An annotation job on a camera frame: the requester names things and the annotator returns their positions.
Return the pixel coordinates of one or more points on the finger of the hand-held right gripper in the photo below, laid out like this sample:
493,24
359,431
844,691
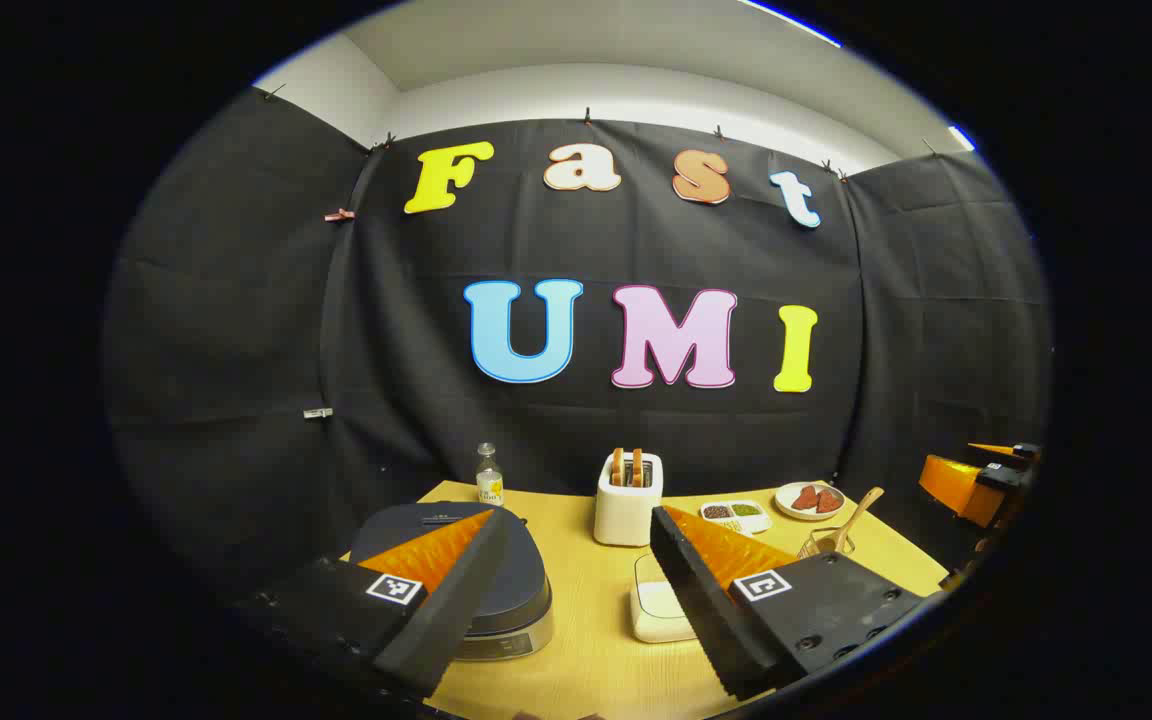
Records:
996,450
956,485

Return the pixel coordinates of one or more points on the glass bottle with yellow label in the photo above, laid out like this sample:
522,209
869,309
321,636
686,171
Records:
489,485

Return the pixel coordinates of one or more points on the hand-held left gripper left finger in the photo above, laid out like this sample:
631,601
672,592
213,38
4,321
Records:
456,600

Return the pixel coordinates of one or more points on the clear container of rice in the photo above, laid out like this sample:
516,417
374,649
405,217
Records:
656,605

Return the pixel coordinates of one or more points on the white toaster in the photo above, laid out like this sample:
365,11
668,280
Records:
626,515

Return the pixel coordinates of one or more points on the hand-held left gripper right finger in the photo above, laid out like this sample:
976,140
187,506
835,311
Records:
696,600

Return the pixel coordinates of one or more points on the wooden spoon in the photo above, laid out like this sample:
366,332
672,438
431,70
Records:
861,508

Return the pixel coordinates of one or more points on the black backdrop cloth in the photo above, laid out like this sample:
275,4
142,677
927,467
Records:
236,320

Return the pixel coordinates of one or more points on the red meat piece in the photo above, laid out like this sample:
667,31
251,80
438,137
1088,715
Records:
806,498
829,501

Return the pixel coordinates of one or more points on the white round plate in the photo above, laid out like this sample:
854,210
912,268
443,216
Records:
786,508

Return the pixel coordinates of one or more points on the black silver rice cooker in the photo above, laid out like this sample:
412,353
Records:
526,585

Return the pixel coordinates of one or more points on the toasted bread slice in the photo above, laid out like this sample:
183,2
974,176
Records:
617,468
637,468

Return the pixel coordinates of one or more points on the white divided dish of beans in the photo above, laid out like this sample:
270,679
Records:
736,517

